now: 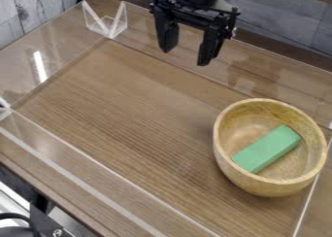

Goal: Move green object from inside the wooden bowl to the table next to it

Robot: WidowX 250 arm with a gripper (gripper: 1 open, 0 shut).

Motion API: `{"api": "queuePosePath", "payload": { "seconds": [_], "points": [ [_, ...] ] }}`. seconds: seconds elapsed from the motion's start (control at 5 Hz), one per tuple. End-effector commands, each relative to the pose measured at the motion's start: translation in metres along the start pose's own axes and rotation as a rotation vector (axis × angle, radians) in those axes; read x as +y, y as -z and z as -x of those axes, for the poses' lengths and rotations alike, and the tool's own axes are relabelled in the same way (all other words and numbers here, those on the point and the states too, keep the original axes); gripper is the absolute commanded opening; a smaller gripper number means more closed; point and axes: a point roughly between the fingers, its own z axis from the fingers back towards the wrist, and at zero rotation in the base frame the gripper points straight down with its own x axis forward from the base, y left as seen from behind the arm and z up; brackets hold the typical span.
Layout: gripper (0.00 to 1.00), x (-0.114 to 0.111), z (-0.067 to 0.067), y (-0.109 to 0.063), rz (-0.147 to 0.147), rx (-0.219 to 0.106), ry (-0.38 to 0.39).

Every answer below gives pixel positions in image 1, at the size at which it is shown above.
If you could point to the clear acrylic corner bracket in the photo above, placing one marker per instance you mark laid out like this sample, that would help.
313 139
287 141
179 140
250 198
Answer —
107 26

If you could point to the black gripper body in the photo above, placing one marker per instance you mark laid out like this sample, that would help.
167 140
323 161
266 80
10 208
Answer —
201 13

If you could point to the wooden bowl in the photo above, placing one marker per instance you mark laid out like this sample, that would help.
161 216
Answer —
241 124

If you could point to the clear acrylic barrier wall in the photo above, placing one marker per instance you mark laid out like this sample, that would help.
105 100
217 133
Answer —
109 130

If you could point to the green rectangular block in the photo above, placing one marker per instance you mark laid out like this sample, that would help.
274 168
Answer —
267 149

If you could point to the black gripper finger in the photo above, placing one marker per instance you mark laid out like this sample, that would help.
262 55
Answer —
167 30
215 35

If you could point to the black metal table bracket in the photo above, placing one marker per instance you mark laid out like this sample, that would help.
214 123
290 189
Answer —
45 225

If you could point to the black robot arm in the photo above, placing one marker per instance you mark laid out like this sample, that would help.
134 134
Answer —
202 15

